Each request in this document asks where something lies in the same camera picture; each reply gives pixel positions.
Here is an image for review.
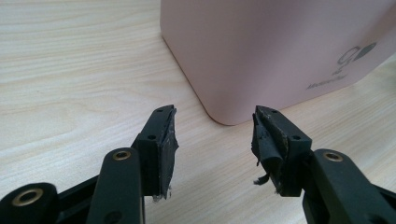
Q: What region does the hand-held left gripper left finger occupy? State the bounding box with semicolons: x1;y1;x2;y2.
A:
87;105;180;224

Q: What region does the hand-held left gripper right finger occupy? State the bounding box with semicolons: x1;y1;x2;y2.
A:
250;105;396;224

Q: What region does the pink plastic storage box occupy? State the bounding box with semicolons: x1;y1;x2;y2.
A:
160;0;396;126

